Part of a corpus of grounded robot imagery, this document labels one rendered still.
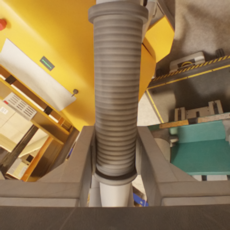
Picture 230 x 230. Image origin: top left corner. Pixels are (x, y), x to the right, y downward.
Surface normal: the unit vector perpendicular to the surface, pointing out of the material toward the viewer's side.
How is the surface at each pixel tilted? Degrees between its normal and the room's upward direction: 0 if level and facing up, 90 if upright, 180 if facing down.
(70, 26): 74
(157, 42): 22
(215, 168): 90
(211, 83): 0
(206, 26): 0
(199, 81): 0
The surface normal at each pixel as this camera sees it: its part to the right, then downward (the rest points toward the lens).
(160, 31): 0.03, 0.54
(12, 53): -0.26, 0.70
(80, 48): 0.58, -0.03
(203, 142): -0.49, -0.69
